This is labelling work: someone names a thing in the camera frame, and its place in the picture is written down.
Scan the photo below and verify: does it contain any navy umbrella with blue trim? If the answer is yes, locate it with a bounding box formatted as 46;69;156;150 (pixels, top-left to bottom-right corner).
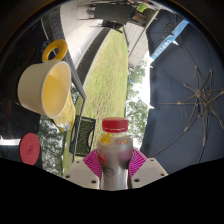
145;9;192;62

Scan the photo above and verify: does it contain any large navy patio umbrella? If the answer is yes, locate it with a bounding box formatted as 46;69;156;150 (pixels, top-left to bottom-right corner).
139;19;224;175

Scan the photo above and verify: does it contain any flat round red coaster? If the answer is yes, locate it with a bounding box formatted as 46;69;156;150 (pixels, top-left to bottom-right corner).
19;132;41;166

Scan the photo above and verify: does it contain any red-capped clear drink bottle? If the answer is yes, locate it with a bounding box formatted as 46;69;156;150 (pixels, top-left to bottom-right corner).
96;117;134;191

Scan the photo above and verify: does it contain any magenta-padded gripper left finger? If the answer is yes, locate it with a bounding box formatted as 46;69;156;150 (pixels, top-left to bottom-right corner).
63;148;102;190

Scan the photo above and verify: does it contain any cream mug with yellow handle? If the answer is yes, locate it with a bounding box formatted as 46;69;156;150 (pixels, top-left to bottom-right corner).
17;39;73;120

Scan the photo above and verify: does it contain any yellow crumpled packet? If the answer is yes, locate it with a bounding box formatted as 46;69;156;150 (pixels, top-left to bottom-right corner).
52;94;77;133

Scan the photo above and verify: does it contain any person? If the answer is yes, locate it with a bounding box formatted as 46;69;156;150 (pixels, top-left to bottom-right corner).
132;1;152;27

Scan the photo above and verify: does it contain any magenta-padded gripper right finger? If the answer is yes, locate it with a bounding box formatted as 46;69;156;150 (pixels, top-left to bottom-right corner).
128;148;169;190

